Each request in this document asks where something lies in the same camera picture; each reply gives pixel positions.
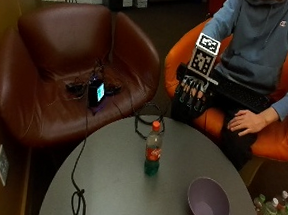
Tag person's black trousers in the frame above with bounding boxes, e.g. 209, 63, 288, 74
167, 89, 273, 173

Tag black keyboard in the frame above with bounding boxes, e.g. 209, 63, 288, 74
173, 62, 275, 115

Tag orange armchair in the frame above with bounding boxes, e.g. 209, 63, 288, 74
157, 14, 288, 163

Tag white marker cube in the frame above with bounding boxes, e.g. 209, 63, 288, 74
187, 31, 222, 79

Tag red-capped plastic soda bottle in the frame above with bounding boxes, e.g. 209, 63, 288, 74
143, 119, 165, 178

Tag person's blue hoodie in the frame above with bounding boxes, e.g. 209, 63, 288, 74
195, 0, 288, 122

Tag purple bowl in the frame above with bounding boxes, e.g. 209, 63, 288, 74
185, 174, 234, 215

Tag dark red bottle white cap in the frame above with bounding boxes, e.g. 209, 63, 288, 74
275, 189, 288, 213

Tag black device with lit screen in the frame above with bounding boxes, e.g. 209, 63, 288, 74
86, 77, 107, 109

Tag clear bottle white cap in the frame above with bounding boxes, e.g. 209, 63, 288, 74
260, 196, 280, 215

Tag black power adapter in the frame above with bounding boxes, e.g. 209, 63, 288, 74
64, 80, 88, 98

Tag brown leather armchair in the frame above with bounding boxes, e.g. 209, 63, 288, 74
0, 0, 166, 156

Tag coiled black cable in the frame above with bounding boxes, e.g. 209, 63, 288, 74
132, 101, 168, 143

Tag long black cable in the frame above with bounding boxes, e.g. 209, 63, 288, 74
67, 95, 97, 215

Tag white wall socket plate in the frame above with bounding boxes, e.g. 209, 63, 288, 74
0, 143, 12, 188

